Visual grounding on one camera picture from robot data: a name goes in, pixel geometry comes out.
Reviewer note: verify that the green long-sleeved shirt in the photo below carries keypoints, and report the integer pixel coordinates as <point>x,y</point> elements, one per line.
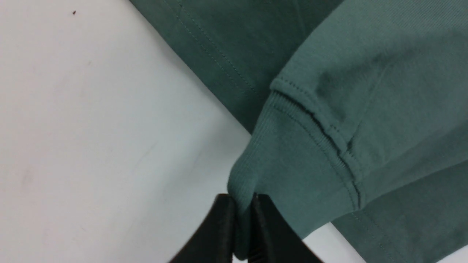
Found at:
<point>357,110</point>

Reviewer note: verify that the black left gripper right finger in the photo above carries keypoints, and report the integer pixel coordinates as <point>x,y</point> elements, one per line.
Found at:
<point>272,239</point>

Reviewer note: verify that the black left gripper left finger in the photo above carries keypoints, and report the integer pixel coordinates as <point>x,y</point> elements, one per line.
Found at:
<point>213,242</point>

